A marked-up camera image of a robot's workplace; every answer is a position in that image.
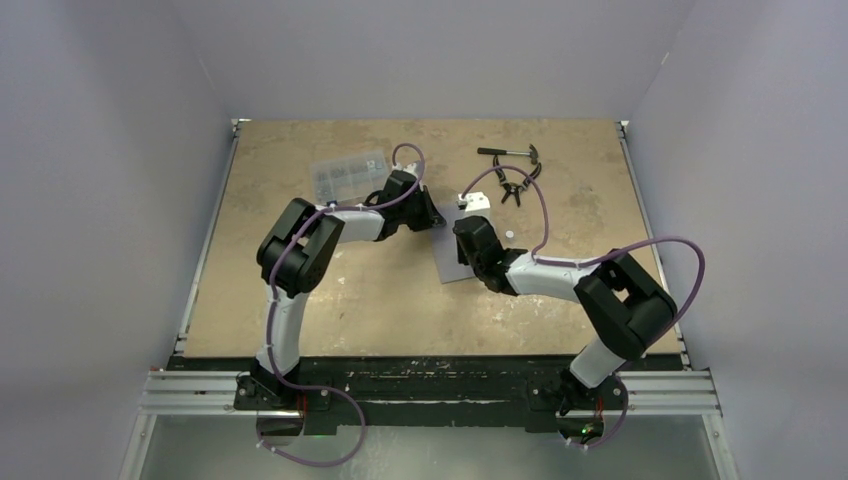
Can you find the black aluminium base frame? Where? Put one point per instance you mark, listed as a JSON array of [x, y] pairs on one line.
[[527, 392]]

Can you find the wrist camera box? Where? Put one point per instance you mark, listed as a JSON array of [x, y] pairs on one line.
[[474, 204], [417, 169]]

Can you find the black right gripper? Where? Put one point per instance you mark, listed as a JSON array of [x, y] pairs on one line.
[[462, 254]]

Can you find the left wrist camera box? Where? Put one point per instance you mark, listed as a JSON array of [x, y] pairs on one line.
[[417, 169]]

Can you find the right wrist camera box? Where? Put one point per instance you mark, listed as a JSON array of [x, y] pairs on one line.
[[474, 204]]

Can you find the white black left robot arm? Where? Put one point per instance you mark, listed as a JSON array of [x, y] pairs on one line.
[[296, 254]]

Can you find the clear plastic screw box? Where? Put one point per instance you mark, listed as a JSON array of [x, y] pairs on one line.
[[350, 178]]

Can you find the black handled hammer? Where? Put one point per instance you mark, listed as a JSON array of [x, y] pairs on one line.
[[532, 153]]

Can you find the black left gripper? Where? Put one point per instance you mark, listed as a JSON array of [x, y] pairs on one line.
[[429, 217]]

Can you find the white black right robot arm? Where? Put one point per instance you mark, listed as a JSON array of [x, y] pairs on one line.
[[626, 307]]

